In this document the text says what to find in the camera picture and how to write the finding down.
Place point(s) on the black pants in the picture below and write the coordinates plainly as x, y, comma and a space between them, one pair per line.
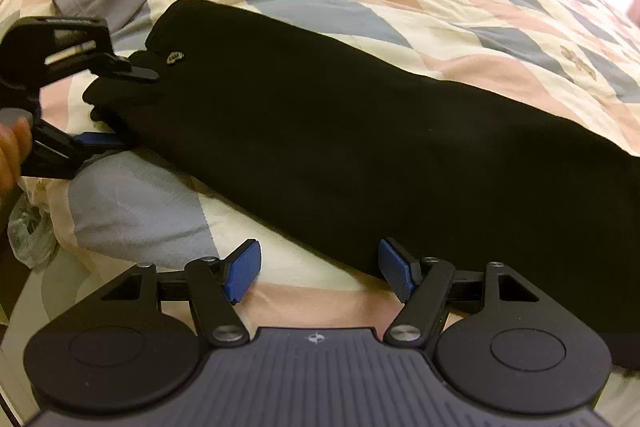
325, 157

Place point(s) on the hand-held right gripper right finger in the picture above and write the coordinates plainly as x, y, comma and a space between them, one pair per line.
397, 269

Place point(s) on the clear plastic bag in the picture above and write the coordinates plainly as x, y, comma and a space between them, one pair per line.
32, 227

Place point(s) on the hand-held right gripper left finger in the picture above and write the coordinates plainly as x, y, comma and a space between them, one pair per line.
241, 269

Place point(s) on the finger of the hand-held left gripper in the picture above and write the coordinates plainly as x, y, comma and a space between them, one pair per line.
75, 152
100, 59

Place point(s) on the person's left hand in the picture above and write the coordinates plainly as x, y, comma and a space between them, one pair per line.
12, 152

